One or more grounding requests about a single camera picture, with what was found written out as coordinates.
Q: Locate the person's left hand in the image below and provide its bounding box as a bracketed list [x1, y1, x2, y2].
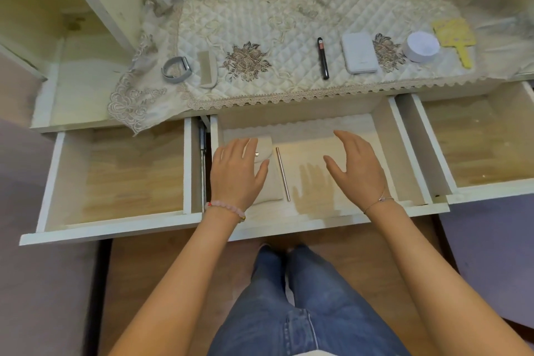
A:
[210, 137, 271, 214]

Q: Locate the person's right hand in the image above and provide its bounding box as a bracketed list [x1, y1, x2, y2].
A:
[323, 130, 395, 214]

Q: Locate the beige snap pouch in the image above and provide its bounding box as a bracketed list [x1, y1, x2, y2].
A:
[241, 136, 285, 205]

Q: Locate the thin metal straw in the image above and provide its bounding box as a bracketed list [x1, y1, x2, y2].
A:
[275, 147, 291, 202]

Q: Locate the wide white drawer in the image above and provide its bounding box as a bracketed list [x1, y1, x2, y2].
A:
[208, 95, 451, 243]

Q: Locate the small white drawer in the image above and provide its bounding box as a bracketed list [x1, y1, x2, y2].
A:
[394, 81, 534, 205]
[19, 117, 205, 247]

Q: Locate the white comb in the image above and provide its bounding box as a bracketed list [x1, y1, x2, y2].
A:
[196, 51, 219, 88]

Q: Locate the silver grey wristband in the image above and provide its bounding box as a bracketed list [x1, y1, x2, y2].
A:
[161, 56, 194, 85]

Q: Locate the white power bank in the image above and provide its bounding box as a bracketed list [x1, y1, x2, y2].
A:
[340, 32, 379, 75]

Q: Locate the black lipstick tube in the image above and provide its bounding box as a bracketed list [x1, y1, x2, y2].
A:
[316, 37, 330, 80]

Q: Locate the white round compact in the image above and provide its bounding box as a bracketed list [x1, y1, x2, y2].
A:
[402, 31, 441, 63]

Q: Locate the yellow hand mirror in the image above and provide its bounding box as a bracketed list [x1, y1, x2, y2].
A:
[432, 18, 476, 70]

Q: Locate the person's right forearm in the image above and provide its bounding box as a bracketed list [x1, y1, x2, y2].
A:
[365, 201, 533, 356]

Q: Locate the person's left forearm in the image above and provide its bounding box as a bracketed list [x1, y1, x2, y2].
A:
[108, 211, 245, 356]

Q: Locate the person's left leg in jeans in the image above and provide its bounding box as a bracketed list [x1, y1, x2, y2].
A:
[207, 245, 289, 356]

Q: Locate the person's leg in jeans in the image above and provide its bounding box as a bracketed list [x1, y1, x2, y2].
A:
[285, 245, 412, 356]
[207, 245, 289, 356]

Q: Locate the person's right leg in jeans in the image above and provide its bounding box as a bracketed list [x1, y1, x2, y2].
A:
[285, 245, 412, 356]

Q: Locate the dark brown wooden trim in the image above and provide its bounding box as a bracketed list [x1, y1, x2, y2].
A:
[83, 239, 112, 356]
[432, 214, 534, 344]

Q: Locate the quilted lace table cloth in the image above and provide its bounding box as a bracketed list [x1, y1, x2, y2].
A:
[107, 0, 534, 135]

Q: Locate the cream dressing table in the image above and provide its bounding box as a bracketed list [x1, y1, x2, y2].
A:
[0, 0, 534, 134]

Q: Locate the thin silver chain bracelet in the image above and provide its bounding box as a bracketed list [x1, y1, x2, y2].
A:
[363, 189, 395, 215]

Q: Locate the pink bead bracelet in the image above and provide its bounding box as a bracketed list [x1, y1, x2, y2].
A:
[204, 200, 247, 224]

